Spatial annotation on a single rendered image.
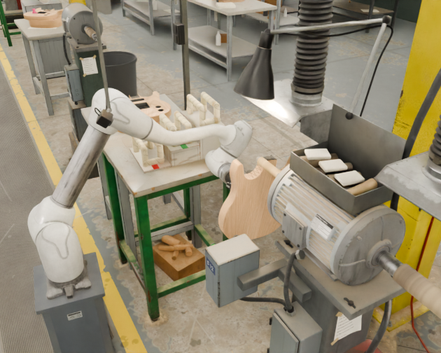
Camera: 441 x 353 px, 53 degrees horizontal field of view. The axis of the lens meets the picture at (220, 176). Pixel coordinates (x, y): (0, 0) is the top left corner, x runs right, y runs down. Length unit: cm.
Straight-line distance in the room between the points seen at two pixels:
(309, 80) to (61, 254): 116
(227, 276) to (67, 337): 91
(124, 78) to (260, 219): 300
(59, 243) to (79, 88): 222
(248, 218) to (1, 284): 186
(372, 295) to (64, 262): 117
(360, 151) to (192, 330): 166
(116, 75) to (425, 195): 384
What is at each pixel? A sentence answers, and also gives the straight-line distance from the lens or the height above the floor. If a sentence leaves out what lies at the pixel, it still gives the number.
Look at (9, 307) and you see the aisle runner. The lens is 307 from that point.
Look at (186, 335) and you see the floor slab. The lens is 268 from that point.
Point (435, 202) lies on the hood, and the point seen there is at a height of 153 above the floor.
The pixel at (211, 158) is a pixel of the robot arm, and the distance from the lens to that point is 213.
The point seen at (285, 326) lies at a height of 92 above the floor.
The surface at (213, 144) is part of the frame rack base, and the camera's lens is 232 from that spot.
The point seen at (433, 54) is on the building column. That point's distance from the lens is 217.
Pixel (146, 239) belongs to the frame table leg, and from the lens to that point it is 231.
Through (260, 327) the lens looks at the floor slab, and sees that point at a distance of 271.
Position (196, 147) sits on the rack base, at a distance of 229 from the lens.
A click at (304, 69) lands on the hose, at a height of 165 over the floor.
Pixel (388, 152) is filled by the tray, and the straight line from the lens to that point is 130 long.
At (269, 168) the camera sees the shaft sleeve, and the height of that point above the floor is 126.
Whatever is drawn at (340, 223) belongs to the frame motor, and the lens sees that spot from 127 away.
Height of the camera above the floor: 210
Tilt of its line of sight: 32 degrees down
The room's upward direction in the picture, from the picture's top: straight up
